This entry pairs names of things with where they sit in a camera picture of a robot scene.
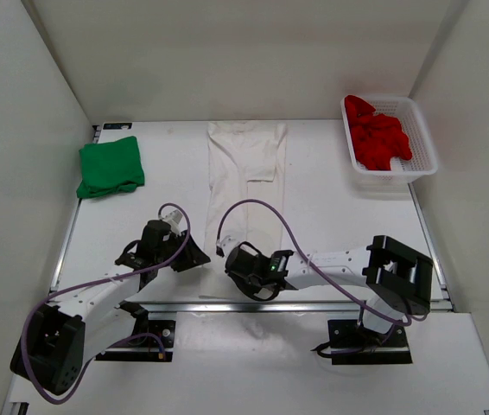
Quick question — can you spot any red t-shirt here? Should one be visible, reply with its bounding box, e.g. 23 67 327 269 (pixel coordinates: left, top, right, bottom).
344 95 413 171

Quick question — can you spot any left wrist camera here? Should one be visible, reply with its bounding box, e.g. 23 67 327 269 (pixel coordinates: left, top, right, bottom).
158 209 183 235

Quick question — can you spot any dark table label sticker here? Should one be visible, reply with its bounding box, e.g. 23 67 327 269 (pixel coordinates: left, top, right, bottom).
102 123 132 131

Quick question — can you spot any green t-shirt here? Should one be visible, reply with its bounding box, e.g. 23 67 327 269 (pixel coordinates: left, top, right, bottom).
76 136 145 199

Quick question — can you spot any white plastic laundry basket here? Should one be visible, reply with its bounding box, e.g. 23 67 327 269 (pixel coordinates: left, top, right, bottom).
340 94 438 188

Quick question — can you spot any aluminium rail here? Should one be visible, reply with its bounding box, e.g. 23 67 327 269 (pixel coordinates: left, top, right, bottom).
140 302 359 313

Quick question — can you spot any white t-shirt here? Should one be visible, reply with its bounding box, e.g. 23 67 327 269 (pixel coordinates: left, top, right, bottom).
200 121 287 300

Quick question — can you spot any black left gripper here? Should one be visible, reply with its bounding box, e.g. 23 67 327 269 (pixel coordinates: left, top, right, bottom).
156 229 211 272

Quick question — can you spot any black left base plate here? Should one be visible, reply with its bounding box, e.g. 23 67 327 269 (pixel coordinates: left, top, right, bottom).
95 313 176 363

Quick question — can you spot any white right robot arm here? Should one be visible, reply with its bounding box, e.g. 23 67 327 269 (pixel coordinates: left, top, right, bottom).
216 235 433 346

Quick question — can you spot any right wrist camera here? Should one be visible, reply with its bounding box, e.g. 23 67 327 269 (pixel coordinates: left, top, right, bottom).
215 235 244 258

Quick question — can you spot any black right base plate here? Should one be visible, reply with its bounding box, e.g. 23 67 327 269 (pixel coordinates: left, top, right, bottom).
312 320 413 366

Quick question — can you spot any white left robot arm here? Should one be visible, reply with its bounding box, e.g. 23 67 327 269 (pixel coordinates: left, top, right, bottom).
10 210 210 400

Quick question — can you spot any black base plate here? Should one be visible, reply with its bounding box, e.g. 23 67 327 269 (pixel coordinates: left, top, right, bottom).
312 320 413 366
95 313 176 363

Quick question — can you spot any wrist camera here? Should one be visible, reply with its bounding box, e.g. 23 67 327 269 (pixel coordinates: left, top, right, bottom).
158 209 183 235
215 235 244 258

